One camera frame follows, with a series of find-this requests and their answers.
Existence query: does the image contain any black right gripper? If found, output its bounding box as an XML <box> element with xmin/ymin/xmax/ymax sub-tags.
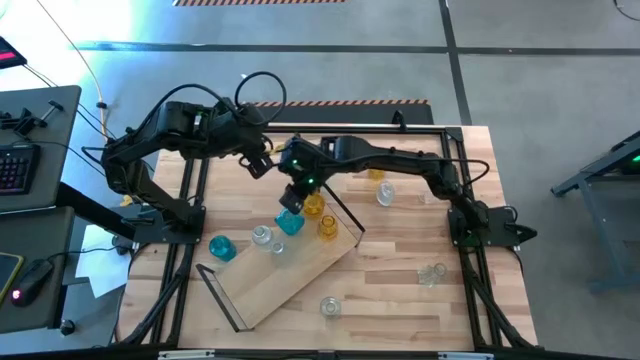
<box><xmin>277</xmin><ymin>135</ymin><xmax>329</xmax><ymax>216</ymax></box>

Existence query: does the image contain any grey desk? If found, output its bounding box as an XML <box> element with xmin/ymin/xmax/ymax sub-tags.
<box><xmin>0</xmin><ymin>84</ymin><xmax>83</xmax><ymax>215</ymax></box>

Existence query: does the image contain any grey metal bracket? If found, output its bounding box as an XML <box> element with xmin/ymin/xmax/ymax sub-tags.
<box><xmin>437</xmin><ymin>351</ymin><xmax>495</xmax><ymax>360</ymax></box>
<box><xmin>158</xmin><ymin>349</ymin><xmax>216</xmax><ymax>360</ymax></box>

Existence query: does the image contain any black hazard-striped floor mat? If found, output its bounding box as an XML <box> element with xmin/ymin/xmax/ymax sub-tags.
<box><xmin>218</xmin><ymin>98</ymin><xmax>435</xmax><ymax>126</ymax></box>

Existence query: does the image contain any clear faceted glass vase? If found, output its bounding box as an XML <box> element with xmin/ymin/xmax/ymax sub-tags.
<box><xmin>417</xmin><ymin>262</ymin><xmax>449</xmax><ymax>289</ymax></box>

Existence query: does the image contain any yellow cable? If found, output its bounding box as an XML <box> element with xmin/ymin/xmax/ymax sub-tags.
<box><xmin>34</xmin><ymin>0</ymin><xmax>135</xmax><ymax>204</ymax></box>

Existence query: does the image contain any tall clear ribbed glass vase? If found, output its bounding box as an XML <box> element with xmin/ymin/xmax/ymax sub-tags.
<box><xmin>251</xmin><ymin>224</ymin><xmax>275</xmax><ymax>247</ymax></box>

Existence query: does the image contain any black desk clamp mount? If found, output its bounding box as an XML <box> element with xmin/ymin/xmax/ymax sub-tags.
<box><xmin>0</xmin><ymin>99</ymin><xmax>65</xmax><ymax>136</ymax></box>

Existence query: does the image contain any white paper sheet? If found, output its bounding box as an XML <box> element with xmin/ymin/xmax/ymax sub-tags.
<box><xmin>74</xmin><ymin>224</ymin><xmax>132</xmax><ymax>300</ymax></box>

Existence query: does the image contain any large clear fluted glass jar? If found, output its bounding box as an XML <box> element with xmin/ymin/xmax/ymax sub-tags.
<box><xmin>318</xmin><ymin>295</ymin><xmax>343</xmax><ymax>320</ymax></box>

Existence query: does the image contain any dark grey side table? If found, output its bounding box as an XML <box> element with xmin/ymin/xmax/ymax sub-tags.
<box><xmin>0</xmin><ymin>205</ymin><xmax>76</xmax><ymax>332</ymax></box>

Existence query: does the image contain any black metal stand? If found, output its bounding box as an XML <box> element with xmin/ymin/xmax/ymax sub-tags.
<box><xmin>551</xmin><ymin>128</ymin><xmax>640</xmax><ymax>294</ymax></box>

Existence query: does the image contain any black tablet device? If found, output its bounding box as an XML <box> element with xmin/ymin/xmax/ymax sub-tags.
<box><xmin>0</xmin><ymin>36</ymin><xmax>29</xmax><ymax>71</ymax></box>

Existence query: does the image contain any clear conical glass bottle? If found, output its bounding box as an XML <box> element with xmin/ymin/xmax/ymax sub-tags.
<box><xmin>269</xmin><ymin>241</ymin><xmax>294</xmax><ymax>261</ymax></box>

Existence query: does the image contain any black aluminium table frame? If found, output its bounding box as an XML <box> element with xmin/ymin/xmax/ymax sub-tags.
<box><xmin>113</xmin><ymin>122</ymin><xmax>539</xmax><ymax>354</ymax></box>

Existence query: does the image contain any phone with yellow case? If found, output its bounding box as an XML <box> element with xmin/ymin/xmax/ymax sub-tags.
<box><xmin>0</xmin><ymin>251</ymin><xmax>25</xmax><ymax>304</ymax></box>

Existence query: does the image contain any black computer mouse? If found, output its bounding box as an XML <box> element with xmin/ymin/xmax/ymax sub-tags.
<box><xmin>10</xmin><ymin>258</ymin><xmax>55</xmax><ymax>308</ymax></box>

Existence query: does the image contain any small clear ribbed glass vase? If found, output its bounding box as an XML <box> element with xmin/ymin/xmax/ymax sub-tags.
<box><xmin>375</xmin><ymin>180</ymin><xmax>396</xmax><ymax>208</ymax></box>

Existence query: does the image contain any teal lattice-pattern glass vase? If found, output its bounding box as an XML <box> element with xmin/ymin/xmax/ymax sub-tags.
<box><xmin>208</xmin><ymin>235</ymin><xmax>238</xmax><ymax>263</ymax></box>

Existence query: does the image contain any amber diamond-pattern glass jar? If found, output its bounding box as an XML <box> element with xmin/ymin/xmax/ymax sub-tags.
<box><xmin>304</xmin><ymin>192</ymin><xmax>326</xmax><ymax>220</ymax></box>

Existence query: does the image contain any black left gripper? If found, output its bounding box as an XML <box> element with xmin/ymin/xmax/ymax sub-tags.
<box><xmin>219</xmin><ymin>102</ymin><xmax>276</xmax><ymax>180</ymax></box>

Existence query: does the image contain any black keyboard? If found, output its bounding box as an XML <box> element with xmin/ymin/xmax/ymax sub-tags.
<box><xmin>0</xmin><ymin>143</ymin><xmax>42</xmax><ymax>197</ymax></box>

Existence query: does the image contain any wooden tray with black handles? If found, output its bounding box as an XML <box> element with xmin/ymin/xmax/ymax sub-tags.
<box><xmin>194</xmin><ymin>178</ymin><xmax>366</xmax><ymax>334</ymax></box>

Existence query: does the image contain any wide teal faceted glass vase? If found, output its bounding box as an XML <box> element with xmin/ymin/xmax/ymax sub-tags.
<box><xmin>273</xmin><ymin>208</ymin><xmax>306</xmax><ymax>237</ymax></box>

